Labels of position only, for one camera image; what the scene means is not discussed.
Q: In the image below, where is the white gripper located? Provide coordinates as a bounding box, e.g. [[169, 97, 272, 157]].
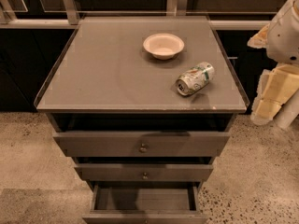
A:
[[247, 0, 299, 125]]

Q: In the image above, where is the grey bottom drawer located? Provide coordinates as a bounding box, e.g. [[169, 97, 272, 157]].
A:
[[82, 182, 207, 224]]

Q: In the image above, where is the grey drawer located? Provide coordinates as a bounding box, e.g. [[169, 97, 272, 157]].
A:
[[82, 182, 207, 224], [53, 131, 230, 158], [75, 163, 213, 182]]

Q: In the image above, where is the grey drawer cabinet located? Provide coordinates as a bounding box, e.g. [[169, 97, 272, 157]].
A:
[[33, 15, 250, 191]]

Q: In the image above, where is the grey middle drawer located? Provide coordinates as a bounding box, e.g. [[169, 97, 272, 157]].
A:
[[75, 163, 213, 182]]

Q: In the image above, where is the grey top drawer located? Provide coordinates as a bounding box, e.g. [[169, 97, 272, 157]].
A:
[[53, 131, 230, 158]]

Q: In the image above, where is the crushed green white can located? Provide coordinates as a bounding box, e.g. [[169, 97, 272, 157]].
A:
[[176, 62, 215, 96]]

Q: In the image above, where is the white paper bowl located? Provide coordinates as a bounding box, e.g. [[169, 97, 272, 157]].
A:
[[143, 34, 185, 60]]

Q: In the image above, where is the white pipe post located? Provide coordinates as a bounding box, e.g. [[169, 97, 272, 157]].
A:
[[275, 90, 299, 129]]

